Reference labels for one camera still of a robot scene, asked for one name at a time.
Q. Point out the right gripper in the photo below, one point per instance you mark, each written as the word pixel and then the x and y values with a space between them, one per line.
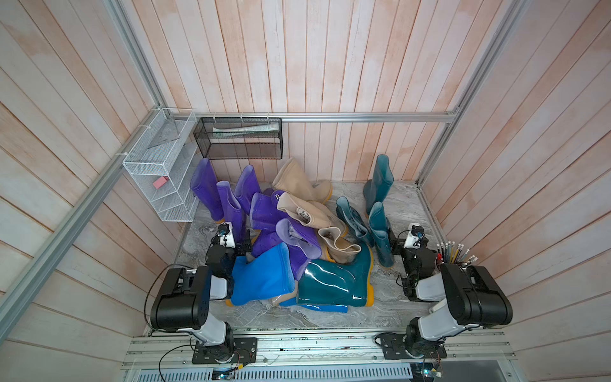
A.
pixel 398 247

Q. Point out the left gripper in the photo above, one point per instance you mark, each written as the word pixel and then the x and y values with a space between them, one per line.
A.
pixel 215 242

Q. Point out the large teal boot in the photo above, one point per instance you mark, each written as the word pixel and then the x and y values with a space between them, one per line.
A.
pixel 331 284

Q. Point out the beige boot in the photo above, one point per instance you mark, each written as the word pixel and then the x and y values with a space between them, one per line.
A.
pixel 310 214
pixel 335 247
pixel 292 179

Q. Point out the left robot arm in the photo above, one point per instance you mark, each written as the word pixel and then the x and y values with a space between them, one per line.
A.
pixel 183 300

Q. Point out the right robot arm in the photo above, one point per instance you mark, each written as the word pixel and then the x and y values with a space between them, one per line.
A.
pixel 464 297

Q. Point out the bundle of pencils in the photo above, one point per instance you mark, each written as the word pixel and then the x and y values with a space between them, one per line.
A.
pixel 451 252

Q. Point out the blue boot on top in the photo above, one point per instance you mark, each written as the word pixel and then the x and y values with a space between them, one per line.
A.
pixel 266 277

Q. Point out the purple boot lying centre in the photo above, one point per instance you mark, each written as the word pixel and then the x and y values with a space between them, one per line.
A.
pixel 264 216

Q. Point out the purple boot far left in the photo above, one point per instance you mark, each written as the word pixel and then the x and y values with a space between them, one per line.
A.
pixel 203 184

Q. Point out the teal boot standing back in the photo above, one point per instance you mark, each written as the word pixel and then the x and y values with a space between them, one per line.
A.
pixel 377 188

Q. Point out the blue boot underneath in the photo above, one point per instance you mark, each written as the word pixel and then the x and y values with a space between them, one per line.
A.
pixel 321 308

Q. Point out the pink eraser block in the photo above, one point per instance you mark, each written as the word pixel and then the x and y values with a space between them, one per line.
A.
pixel 159 182

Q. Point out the black mesh basket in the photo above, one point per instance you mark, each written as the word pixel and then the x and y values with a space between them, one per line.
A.
pixel 237 148

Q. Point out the paper in black basket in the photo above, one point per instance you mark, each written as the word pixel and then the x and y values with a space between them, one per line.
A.
pixel 250 131

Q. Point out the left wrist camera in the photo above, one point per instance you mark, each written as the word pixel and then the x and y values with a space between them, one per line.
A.
pixel 225 235

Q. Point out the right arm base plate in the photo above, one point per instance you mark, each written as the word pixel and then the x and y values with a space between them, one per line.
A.
pixel 408 346

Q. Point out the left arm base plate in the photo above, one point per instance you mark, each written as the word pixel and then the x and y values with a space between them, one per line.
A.
pixel 242 350

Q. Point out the white wire shelf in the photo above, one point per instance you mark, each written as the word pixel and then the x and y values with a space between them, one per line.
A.
pixel 162 148

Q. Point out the aluminium frame rail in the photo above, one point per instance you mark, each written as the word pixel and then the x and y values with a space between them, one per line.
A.
pixel 341 117

